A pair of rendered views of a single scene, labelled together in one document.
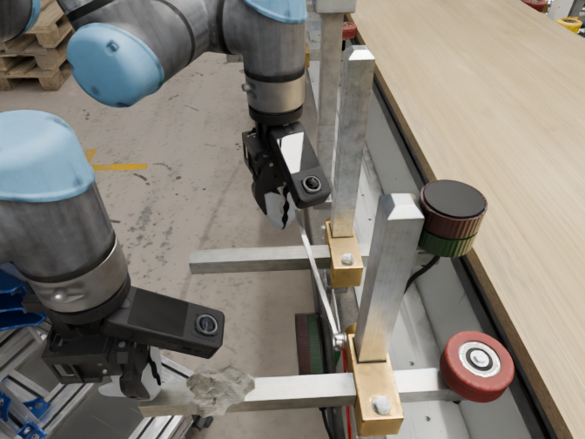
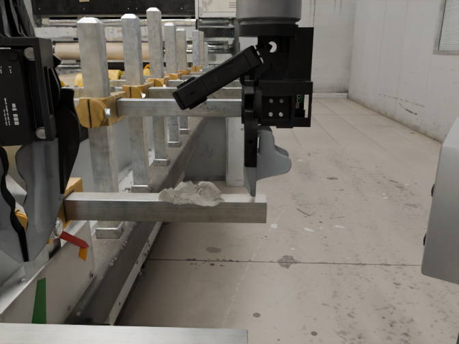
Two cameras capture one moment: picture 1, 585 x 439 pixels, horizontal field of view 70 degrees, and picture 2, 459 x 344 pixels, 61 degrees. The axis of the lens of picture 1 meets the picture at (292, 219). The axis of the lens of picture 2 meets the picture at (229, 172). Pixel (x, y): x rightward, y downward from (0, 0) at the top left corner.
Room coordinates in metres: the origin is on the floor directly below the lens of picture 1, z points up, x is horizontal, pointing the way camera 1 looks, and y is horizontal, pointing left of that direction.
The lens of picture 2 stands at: (0.73, 0.19, 1.05)
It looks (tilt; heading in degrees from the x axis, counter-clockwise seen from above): 17 degrees down; 185
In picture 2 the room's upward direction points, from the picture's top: straight up
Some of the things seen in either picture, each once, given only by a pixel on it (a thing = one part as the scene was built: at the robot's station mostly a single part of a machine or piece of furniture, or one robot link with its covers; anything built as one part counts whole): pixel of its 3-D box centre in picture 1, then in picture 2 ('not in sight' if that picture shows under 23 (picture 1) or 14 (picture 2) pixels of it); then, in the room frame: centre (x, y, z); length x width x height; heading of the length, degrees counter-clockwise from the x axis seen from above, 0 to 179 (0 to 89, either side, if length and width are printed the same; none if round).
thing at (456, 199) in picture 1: (427, 274); not in sight; (0.30, -0.15, 1.02); 0.06 x 0.06 x 0.22; 3
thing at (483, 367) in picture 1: (467, 379); not in sight; (0.27, -0.23, 0.85); 0.08 x 0.08 x 0.11
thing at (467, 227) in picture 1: (450, 207); not in sight; (0.30, -0.15, 1.11); 0.06 x 0.06 x 0.02
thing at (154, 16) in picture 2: not in sight; (158, 93); (-0.45, -0.14, 0.93); 0.03 x 0.03 x 0.48; 3
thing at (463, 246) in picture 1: (444, 227); not in sight; (0.30, -0.15, 1.09); 0.06 x 0.06 x 0.02
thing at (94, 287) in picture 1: (77, 269); (268, 7); (0.24, 0.18, 1.10); 0.08 x 0.08 x 0.05
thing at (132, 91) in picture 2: not in sight; (138, 94); (-0.22, -0.13, 0.95); 0.13 x 0.06 x 0.05; 3
